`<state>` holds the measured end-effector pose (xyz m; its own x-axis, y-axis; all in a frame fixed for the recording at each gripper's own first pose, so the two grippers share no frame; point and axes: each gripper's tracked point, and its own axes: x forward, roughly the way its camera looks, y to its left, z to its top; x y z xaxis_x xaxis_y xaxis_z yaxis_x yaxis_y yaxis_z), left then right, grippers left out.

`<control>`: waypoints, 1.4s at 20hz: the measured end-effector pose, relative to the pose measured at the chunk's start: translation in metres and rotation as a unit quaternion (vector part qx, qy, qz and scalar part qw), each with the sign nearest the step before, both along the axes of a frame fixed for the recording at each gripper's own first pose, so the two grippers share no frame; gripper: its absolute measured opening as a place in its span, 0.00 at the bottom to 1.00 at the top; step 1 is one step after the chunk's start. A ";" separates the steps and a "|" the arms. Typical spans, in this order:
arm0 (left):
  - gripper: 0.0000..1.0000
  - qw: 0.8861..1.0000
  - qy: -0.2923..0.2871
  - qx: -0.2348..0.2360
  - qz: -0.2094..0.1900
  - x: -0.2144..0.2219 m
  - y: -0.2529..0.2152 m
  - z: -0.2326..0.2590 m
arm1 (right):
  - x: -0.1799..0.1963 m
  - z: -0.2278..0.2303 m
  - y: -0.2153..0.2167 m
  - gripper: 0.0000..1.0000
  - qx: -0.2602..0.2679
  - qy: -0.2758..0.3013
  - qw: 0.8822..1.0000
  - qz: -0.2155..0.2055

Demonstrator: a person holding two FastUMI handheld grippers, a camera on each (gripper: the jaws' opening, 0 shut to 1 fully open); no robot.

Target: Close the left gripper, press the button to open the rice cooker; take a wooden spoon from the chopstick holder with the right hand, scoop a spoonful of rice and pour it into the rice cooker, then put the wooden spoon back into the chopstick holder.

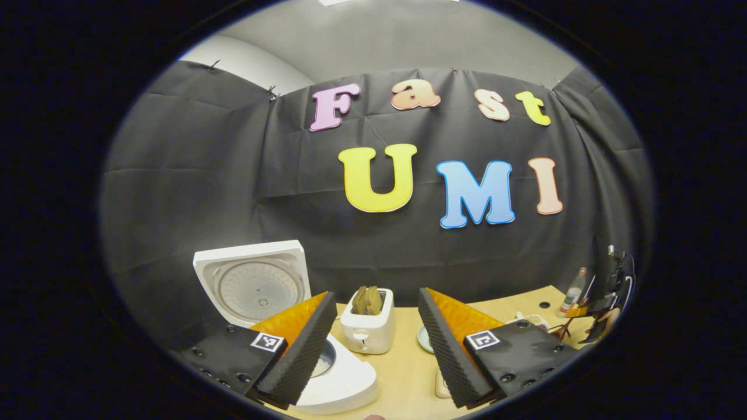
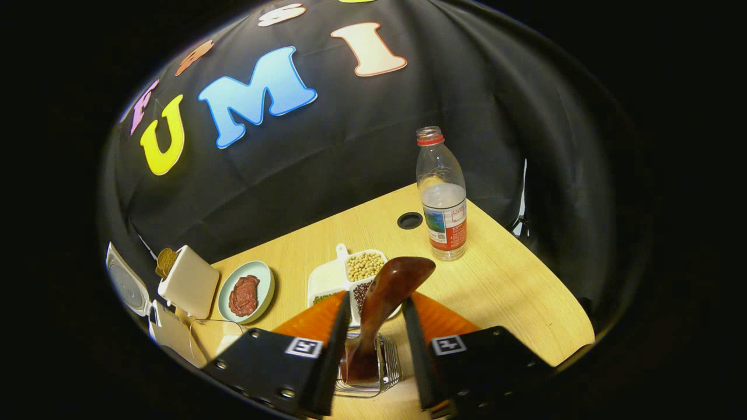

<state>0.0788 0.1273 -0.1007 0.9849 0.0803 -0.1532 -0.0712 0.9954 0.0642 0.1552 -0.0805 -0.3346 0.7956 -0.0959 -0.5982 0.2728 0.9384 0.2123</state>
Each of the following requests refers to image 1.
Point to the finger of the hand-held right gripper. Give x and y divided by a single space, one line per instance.
575 312

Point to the long ceiling light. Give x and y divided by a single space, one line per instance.
385 2

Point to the white rice cooker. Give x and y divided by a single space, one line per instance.
257 289

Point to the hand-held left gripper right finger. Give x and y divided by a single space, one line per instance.
449 356

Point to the brown toast slices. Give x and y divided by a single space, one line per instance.
367 300

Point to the black backdrop cloth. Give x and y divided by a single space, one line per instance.
187 192

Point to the black cloth clip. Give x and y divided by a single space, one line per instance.
272 93
213 65

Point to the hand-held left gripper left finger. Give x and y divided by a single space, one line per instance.
300 361

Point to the clear bottle with red cap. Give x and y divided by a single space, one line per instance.
573 291

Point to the light green plate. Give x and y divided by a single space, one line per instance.
425 339

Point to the white toaster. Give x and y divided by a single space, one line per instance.
367 335

